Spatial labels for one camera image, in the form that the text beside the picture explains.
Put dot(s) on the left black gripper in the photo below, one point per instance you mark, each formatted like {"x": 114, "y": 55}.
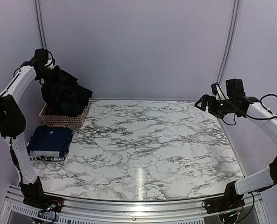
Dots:
{"x": 56, "y": 74}

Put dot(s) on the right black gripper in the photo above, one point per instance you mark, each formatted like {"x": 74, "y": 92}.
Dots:
{"x": 211, "y": 109}

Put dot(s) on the dark green plaid garment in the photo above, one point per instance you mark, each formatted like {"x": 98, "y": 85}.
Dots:
{"x": 64, "y": 95}

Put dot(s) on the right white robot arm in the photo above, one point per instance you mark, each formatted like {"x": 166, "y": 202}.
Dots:
{"x": 252, "y": 108}

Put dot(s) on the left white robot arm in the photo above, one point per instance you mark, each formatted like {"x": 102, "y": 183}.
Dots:
{"x": 12, "y": 120}

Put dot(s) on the pink plastic laundry basket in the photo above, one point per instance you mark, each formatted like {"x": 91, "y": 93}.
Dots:
{"x": 55, "y": 120}

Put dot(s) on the red black plaid garment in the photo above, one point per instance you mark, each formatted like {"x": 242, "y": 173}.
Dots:
{"x": 49, "y": 111}

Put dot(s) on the folded navy blue shirt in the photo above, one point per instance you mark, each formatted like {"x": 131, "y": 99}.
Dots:
{"x": 56, "y": 132}

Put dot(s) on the folded striped garment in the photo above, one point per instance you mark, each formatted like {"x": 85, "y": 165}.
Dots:
{"x": 47, "y": 158}

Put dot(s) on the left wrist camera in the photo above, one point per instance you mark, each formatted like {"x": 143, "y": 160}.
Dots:
{"x": 44, "y": 56}

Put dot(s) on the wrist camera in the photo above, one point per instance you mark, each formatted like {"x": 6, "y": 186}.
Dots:
{"x": 44, "y": 56}
{"x": 234, "y": 89}

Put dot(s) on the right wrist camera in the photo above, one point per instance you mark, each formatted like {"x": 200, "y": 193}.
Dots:
{"x": 234, "y": 89}

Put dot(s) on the left aluminium corner post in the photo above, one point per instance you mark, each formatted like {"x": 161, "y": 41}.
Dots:
{"x": 39, "y": 21}

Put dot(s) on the aluminium corner post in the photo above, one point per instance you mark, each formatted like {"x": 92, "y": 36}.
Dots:
{"x": 230, "y": 40}
{"x": 39, "y": 21}

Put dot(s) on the right aluminium corner post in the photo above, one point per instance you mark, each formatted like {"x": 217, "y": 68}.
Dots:
{"x": 230, "y": 40}

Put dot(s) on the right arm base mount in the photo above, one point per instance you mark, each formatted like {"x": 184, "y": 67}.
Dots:
{"x": 230, "y": 200}

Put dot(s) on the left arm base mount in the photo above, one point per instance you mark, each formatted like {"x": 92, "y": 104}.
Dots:
{"x": 34, "y": 196}

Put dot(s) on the aluminium front frame rail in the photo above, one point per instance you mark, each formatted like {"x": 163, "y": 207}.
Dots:
{"x": 92, "y": 211}

